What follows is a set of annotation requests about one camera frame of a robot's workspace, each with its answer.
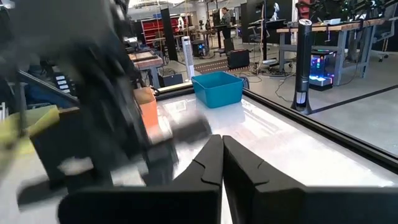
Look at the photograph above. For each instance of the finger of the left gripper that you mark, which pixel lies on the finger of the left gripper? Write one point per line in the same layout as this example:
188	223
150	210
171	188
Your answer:
192	129

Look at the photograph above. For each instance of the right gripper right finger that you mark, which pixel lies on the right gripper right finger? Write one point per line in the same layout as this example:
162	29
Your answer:
280	202

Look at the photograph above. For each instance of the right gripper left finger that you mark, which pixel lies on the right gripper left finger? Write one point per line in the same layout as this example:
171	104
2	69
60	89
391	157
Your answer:
186	205

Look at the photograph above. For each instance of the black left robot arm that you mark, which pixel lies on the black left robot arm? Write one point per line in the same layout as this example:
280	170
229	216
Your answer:
102	93

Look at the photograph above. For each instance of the blue plastic bin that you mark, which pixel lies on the blue plastic bin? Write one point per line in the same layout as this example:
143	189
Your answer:
217	90

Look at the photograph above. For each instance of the orange plastic bin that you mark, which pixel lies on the orange plastic bin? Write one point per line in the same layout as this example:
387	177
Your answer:
149	112

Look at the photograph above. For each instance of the white tower fan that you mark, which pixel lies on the white tower fan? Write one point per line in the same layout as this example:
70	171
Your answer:
188	59

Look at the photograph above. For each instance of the wooden workbench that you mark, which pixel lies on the wooden workbench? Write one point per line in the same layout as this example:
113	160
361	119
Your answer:
342	26
149	62

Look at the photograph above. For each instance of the black computer tower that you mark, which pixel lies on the black computer tower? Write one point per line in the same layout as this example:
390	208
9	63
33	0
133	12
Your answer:
199	48

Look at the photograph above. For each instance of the black speaker box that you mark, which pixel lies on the black speaker box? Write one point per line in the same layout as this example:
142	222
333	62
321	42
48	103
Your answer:
237	59

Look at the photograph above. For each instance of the black pillar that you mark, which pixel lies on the black pillar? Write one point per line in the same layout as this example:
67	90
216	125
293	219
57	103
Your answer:
169	34

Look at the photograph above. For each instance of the red shelving unit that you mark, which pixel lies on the red shelving unit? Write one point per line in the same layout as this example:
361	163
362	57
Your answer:
152	29

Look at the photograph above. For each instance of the person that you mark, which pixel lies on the person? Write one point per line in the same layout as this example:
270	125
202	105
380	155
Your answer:
226	20

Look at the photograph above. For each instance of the black partition screen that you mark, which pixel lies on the black partition screen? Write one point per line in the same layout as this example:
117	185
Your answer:
252	18

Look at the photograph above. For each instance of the black tower fan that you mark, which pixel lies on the black tower fan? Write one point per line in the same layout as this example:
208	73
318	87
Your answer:
303	62

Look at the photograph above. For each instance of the yellow plastic bin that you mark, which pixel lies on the yellow plastic bin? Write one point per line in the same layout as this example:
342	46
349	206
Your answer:
28	124

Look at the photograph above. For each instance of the glowing computer case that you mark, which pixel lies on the glowing computer case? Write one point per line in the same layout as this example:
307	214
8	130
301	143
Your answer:
320	68

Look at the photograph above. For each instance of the office chair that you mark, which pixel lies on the office chair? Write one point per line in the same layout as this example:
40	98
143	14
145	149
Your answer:
385	31

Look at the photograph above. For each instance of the black table frame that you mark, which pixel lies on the black table frame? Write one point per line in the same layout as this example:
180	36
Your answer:
373	153

